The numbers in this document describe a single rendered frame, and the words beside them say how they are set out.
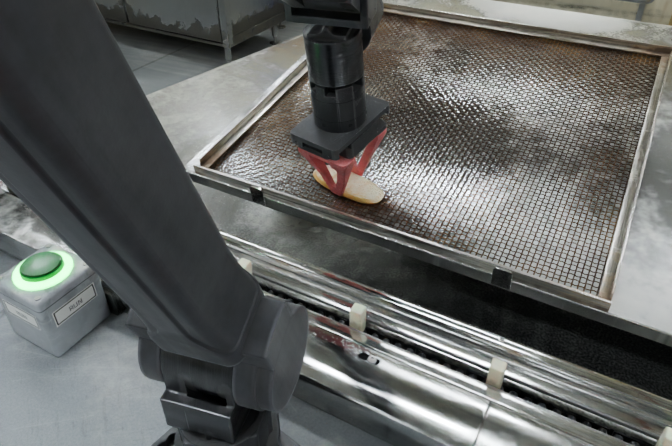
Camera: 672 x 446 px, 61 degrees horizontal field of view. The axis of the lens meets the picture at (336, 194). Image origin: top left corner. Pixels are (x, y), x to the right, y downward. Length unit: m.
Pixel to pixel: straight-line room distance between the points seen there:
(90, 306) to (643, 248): 0.57
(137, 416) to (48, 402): 0.09
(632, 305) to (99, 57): 0.52
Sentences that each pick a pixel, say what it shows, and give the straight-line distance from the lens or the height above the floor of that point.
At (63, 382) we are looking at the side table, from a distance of 0.63.
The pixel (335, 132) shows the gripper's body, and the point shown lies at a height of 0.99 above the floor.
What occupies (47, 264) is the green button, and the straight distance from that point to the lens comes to 0.63.
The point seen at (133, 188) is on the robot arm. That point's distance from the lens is 0.24.
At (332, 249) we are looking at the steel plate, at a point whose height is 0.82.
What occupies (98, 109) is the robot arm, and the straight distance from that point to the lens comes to 0.22.
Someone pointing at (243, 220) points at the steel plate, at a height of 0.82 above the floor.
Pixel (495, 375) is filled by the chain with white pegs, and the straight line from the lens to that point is 0.54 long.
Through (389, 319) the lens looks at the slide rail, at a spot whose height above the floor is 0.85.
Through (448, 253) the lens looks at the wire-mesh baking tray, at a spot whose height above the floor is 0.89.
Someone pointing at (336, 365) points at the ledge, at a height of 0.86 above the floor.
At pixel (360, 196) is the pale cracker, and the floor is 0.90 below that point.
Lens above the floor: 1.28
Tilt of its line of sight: 35 degrees down
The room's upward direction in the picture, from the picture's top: straight up
